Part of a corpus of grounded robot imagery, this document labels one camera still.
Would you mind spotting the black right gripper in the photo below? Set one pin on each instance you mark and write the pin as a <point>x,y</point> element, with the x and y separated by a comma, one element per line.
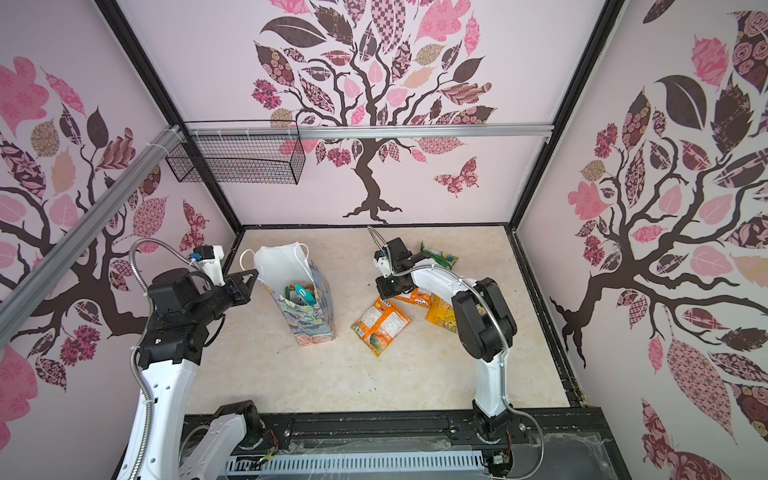
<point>385,293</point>

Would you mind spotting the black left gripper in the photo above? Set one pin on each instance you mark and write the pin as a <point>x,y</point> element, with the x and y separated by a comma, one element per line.
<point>242,291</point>

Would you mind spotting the orange white snack bag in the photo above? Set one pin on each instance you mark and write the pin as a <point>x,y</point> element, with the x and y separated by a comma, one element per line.
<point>416,297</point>
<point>380,325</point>

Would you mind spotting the teal snack bag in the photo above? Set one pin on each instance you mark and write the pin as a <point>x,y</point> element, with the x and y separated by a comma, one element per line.
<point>303,295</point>

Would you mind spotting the floral paper bag white handles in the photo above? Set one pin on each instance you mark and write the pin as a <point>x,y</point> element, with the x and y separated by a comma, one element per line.
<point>280,268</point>

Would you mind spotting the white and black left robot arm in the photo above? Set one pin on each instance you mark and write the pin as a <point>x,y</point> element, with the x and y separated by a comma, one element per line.
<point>165,364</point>

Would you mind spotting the green snack bag far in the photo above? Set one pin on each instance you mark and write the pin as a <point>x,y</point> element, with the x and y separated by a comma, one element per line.
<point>444,259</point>

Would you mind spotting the yellow snack bag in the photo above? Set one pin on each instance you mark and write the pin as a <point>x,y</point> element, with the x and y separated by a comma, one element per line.
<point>441,314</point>

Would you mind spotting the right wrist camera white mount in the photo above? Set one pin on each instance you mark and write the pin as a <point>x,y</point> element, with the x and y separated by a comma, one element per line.
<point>382,263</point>

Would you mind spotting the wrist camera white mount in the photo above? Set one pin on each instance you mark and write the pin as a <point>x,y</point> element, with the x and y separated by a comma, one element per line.
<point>208,259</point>
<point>382,263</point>

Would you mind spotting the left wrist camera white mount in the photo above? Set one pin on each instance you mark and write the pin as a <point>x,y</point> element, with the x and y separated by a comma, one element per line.
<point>208,259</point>

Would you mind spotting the black wire basket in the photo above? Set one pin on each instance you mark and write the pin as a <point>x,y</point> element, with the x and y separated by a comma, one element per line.
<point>239,152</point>

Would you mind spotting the aluminium rail back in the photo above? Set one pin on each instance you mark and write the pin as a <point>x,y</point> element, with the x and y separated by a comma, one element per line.
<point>378,132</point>

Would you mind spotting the aluminium rail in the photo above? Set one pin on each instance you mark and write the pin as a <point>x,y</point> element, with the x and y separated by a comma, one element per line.
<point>25,298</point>
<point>378,132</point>

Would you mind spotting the white slotted cable duct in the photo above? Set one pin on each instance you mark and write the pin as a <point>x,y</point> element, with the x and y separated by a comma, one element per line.
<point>354,463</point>

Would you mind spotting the aluminium rail left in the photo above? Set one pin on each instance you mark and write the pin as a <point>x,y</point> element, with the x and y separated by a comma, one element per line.
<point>25,298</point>

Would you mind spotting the black base frame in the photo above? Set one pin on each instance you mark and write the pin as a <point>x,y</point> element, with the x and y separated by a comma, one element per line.
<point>538,443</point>

